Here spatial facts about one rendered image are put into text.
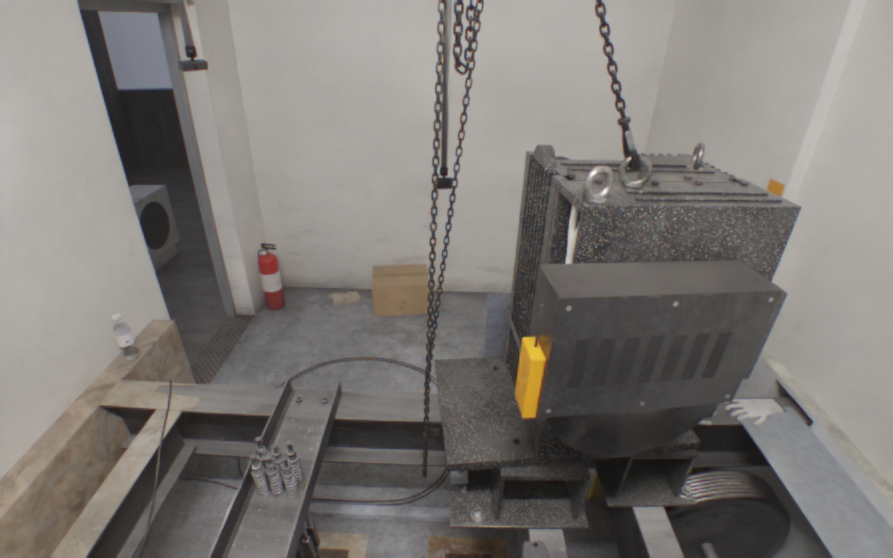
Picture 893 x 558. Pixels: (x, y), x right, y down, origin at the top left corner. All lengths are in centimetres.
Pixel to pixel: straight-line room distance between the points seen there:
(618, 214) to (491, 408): 74
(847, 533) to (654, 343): 108
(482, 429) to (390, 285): 206
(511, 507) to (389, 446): 63
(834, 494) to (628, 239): 127
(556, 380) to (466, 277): 276
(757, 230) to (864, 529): 110
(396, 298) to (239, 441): 167
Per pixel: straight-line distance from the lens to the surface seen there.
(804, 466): 199
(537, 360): 89
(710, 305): 96
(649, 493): 162
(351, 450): 193
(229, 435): 207
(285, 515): 151
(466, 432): 133
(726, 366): 110
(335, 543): 221
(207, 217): 330
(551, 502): 151
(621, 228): 94
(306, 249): 369
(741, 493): 183
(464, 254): 353
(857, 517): 194
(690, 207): 100
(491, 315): 167
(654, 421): 113
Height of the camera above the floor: 189
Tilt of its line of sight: 29 degrees down
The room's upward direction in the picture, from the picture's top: 2 degrees clockwise
